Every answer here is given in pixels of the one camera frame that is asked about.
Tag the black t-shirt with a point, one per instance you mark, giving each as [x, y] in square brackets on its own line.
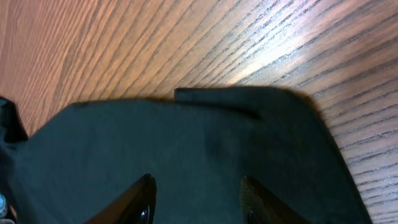
[198, 147]

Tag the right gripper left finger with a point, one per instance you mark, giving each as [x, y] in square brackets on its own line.
[134, 206]

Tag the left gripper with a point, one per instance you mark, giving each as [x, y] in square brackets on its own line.
[12, 137]

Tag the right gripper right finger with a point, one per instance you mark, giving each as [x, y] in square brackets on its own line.
[260, 206]

